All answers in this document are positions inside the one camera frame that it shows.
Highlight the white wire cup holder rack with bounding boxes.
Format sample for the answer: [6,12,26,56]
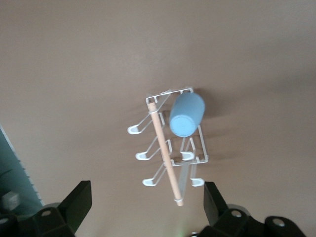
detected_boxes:
[127,85,209,207]

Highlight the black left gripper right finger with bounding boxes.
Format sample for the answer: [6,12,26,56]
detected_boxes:
[196,181,306,237]

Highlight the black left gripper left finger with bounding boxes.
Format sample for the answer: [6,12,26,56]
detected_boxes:
[0,180,93,237]

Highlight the blue plastic cup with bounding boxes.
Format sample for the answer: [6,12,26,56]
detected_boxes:
[169,92,206,138]

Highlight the small white grey object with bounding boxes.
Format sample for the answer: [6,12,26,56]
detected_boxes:
[1,192,20,210]

